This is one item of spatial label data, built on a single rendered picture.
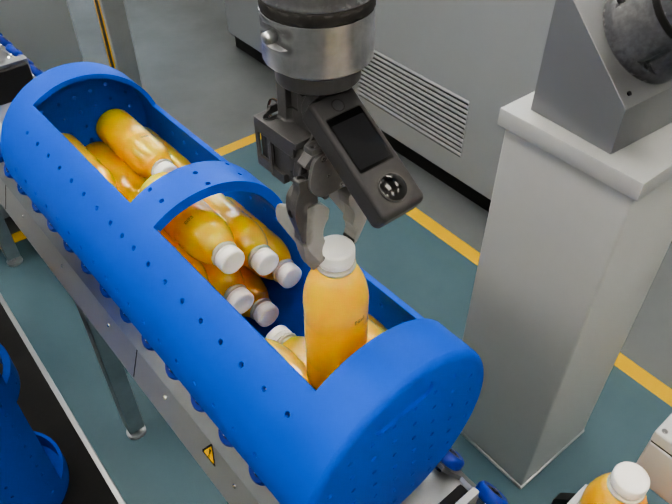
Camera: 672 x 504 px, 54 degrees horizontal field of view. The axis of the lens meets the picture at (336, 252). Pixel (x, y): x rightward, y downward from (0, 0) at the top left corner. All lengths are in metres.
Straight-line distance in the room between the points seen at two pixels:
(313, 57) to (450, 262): 2.14
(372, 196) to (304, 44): 0.13
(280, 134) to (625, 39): 0.80
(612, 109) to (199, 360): 0.83
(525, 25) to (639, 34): 1.17
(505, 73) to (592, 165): 1.26
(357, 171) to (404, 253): 2.10
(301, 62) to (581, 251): 0.98
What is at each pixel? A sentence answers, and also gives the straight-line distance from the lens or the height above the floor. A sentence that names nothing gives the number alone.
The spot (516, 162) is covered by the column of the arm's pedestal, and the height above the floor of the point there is 0.99.
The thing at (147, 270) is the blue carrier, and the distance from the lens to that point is 0.89.
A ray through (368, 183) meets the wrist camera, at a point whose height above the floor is 1.47.
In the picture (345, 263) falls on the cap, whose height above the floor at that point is 1.33.
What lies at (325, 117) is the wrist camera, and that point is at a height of 1.50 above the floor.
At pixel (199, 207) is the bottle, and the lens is 0.96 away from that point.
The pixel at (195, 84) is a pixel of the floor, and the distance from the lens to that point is 3.77.
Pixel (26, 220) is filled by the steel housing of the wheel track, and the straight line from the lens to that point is 1.54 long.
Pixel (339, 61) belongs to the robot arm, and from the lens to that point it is 0.51.
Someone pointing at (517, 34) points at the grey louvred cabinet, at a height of 0.79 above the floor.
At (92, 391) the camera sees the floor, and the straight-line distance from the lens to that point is 2.32.
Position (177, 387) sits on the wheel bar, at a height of 0.93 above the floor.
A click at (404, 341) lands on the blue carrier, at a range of 0.72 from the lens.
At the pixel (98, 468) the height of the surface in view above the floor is 0.15.
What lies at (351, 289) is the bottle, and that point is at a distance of 0.67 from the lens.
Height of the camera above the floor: 1.78
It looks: 43 degrees down
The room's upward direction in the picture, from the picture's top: straight up
